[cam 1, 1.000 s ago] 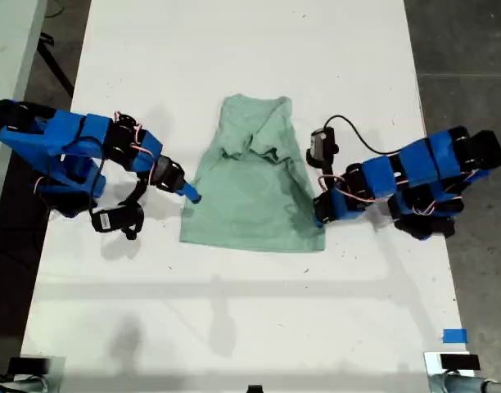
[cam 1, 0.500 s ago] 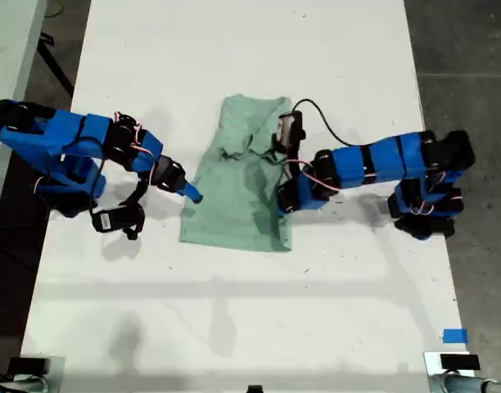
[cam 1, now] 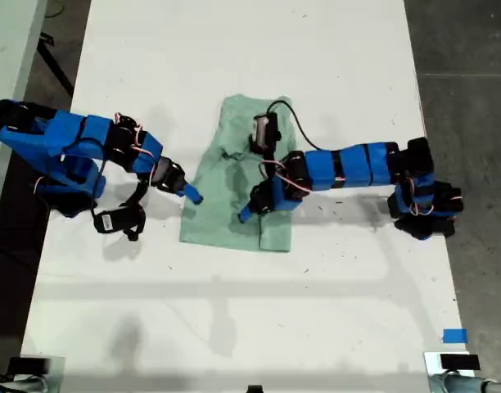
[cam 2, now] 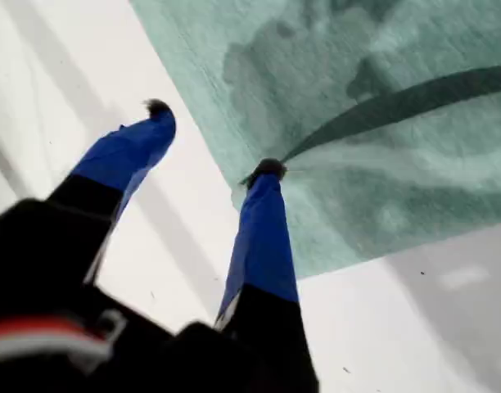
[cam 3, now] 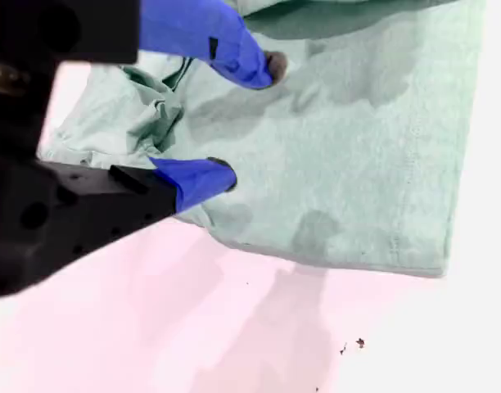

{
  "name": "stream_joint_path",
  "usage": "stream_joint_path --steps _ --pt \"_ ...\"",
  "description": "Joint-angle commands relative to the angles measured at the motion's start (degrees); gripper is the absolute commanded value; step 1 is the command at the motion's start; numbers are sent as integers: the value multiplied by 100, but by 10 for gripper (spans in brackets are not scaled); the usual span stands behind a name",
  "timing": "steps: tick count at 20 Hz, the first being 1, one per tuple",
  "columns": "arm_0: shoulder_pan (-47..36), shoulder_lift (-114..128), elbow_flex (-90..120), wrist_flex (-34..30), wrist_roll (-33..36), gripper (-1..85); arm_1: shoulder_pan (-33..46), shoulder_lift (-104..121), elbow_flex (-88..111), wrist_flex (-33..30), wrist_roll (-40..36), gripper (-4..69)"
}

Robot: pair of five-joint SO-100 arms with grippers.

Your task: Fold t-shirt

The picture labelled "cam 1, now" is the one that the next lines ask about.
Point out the blue printed robot arm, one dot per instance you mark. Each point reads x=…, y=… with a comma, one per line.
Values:
x=70, y=139

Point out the small black box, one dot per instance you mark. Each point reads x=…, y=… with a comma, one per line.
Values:
x=459, y=362
x=28, y=365

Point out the pale green t-shirt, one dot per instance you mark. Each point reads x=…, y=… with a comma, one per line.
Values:
x=218, y=221

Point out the pale side table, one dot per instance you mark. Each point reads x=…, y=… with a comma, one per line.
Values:
x=9, y=41

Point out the blue tape wrapped arm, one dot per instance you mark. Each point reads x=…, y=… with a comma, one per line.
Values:
x=353, y=165

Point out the black camera box white label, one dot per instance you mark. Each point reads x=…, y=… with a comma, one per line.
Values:
x=115, y=221

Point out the small black object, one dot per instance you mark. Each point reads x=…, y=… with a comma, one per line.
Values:
x=255, y=389

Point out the black stand leg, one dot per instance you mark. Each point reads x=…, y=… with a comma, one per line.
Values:
x=54, y=63

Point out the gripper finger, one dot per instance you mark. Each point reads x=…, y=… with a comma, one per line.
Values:
x=247, y=214
x=192, y=194

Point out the blue tape strip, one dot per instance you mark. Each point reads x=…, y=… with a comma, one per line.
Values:
x=455, y=335

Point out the black camera stalk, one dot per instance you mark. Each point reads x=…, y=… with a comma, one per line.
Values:
x=136, y=195
x=269, y=163

